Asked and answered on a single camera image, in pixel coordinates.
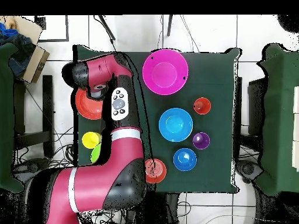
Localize large pink bowl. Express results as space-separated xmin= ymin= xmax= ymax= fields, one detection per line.
xmin=142 ymin=48 xmax=189 ymax=96

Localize green bowl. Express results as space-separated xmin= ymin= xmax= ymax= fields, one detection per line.
xmin=90 ymin=142 xmax=102 ymax=164

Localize large shallow orange bowl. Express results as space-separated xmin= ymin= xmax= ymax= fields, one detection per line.
xmin=75 ymin=88 xmax=104 ymax=121

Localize light blue bowl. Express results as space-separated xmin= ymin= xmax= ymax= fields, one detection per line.
xmin=158 ymin=107 xmax=194 ymax=142

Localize small orange bowl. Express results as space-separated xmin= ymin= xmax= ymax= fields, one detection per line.
xmin=144 ymin=158 xmax=168 ymax=184

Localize small dark blue bowl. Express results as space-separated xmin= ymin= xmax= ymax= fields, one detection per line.
xmin=173 ymin=148 xmax=197 ymax=172

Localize purple cup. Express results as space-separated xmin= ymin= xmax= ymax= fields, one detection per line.
xmin=192 ymin=132 xmax=211 ymax=151

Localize orange cup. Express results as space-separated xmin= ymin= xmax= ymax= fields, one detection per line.
xmin=193 ymin=97 xmax=211 ymax=116

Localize yellow cup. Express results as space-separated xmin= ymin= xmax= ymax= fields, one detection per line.
xmin=81 ymin=131 xmax=103 ymax=149

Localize dark green table cloth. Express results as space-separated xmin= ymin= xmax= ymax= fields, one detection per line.
xmin=72 ymin=44 xmax=243 ymax=194

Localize black box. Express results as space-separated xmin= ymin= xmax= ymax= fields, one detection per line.
xmin=247 ymin=77 xmax=267 ymax=137

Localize green cloth covered table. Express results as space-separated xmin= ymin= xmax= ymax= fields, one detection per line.
xmin=0 ymin=42 xmax=25 ymax=194
xmin=253 ymin=43 xmax=299 ymax=197

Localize white boxes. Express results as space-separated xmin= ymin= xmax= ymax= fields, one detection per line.
xmin=292 ymin=85 xmax=299 ymax=173

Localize beige board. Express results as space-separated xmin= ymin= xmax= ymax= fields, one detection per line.
xmin=5 ymin=15 xmax=43 ymax=46

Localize tangle of black cables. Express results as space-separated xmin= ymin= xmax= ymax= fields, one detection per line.
xmin=13 ymin=125 xmax=78 ymax=171

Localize black stool frame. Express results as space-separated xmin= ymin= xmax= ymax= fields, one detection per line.
xmin=13 ymin=75 xmax=55 ymax=160

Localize black camera tripod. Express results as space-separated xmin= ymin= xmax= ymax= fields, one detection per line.
xmin=93 ymin=15 xmax=174 ymax=53

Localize black floor frame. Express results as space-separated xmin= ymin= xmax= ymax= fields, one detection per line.
xmin=34 ymin=15 xmax=70 ymax=43

